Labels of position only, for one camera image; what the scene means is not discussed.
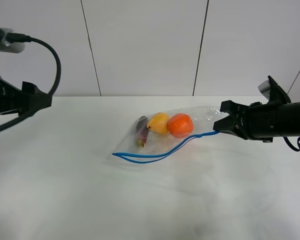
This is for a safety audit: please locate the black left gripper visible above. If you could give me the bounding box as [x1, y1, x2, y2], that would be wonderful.
[0, 78, 52, 117]

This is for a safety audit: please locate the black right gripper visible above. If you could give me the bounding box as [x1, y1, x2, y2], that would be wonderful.
[213, 100, 290, 143]

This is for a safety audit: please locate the clear zip bag blue zipper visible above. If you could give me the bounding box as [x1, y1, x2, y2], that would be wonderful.
[112, 106, 226, 164]

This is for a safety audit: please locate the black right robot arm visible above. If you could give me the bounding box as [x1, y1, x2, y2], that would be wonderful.
[213, 100, 300, 143]

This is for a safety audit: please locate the orange fruit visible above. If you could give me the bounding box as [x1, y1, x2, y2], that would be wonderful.
[167, 113, 194, 139]

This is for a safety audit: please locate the purple eggplant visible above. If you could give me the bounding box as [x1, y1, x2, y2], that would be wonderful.
[135, 116, 149, 149]

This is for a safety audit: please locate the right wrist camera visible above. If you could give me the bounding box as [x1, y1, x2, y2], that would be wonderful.
[258, 75, 291, 105]

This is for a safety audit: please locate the blue cable loop right wrist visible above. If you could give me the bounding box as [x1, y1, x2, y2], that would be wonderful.
[283, 136, 300, 152]

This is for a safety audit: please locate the black camera cable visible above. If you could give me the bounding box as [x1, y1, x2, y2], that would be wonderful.
[0, 32, 62, 137]

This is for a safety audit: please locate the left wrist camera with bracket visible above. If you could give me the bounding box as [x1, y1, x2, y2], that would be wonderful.
[0, 27, 25, 54]

